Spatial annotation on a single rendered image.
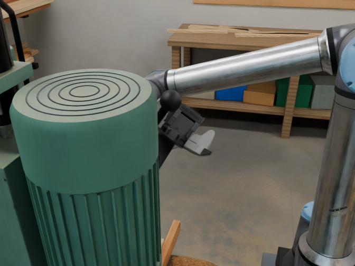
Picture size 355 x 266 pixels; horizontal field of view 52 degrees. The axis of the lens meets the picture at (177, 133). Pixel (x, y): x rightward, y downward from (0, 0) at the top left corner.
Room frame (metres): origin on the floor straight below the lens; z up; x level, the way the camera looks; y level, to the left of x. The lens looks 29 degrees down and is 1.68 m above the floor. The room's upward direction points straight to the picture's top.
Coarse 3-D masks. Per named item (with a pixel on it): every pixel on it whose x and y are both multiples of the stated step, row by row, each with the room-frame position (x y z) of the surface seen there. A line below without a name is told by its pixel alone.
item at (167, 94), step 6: (168, 90) 0.53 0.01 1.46; (162, 96) 0.52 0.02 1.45; (168, 96) 0.52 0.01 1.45; (174, 96) 0.52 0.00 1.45; (180, 96) 0.53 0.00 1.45; (162, 102) 0.51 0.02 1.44; (168, 102) 0.51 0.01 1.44; (174, 102) 0.51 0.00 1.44; (180, 102) 0.52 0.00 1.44; (162, 108) 0.52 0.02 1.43; (168, 108) 0.51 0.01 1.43; (174, 108) 0.51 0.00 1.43; (162, 114) 0.52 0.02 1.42
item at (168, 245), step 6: (174, 222) 0.78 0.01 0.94; (174, 228) 0.76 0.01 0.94; (168, 234) 0.73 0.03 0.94; (174, 234) 0.73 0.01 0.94; (168, 240) 0.71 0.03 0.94; (174, 240) 0.73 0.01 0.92; (162, 246) 0.69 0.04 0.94; (168, 246) 0.69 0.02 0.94; (162, 252) 0.67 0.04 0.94; (168, 252) 0.68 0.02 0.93; (162, 258) 0.65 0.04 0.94; (168, 258) 0.68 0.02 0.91; (162, 264) 0.63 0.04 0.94
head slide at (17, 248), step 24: (0, 144) 0.43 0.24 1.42; (0, 168) 0.37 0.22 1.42; (0, 192) 0.37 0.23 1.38; (24, 192) 0.39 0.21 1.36; (0, 216) 0.38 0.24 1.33; (24, 216) 0.38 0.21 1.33; (0, 240) 0.38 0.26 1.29; (24, 240) 0.37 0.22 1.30; (0, 264) 0.38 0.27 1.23; (24, 264) 0.37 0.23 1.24
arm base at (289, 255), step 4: (292, 248) 0.88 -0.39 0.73; (288, 252) 0.89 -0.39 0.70; (292, 252) 0.86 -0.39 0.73; (284, 256) 0.90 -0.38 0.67; (288, 256) 0.87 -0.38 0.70; (292, 256) 0.85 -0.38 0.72; (284, 260) 0.88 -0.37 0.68; (288, 260) 0.86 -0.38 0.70; (292, 260) 0.84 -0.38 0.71; (284, 264) 0.86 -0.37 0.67; (288, 264) 0.84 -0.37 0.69; (292, 264) 0.83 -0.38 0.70
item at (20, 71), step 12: (0, 12) 0.46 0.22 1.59; (0, 24) 0.45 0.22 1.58; (0, 36) 0.45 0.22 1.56; (0, 48) 0.44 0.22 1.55; (0, 60) 0.44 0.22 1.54; (12, 60) 0.46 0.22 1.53; (0, 72) 0.43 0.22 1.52; (12, 72) 0.44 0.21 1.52; (24, 72) 0.46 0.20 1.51; (0, 84) 0.41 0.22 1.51; (12, 84) 0.43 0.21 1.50; (0, 96) 0.43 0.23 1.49; (12, 96) 0.44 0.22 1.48; (0, 108) 0.42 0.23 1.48; (0, 120) 0.42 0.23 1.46
